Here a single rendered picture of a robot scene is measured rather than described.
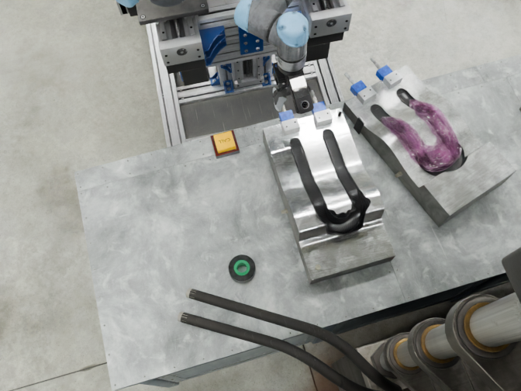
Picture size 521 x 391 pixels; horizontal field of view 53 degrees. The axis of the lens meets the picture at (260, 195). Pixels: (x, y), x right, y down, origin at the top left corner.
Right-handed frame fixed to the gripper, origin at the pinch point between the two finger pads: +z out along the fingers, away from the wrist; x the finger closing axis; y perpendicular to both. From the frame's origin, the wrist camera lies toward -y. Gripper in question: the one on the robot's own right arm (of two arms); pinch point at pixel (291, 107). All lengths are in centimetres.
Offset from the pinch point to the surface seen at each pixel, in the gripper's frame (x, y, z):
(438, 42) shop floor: -109, 71, 101
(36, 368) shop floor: 122, -36, 101
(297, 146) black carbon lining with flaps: -0.4, -7.0, 12.4
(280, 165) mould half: 6.6, -11.9, 12.2
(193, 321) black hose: 44, -49, 17
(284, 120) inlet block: 1.0, 1.8, 10.4
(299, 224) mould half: 7.4, -33.2, 7.3
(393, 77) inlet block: -38.4, 8.1, 12.6
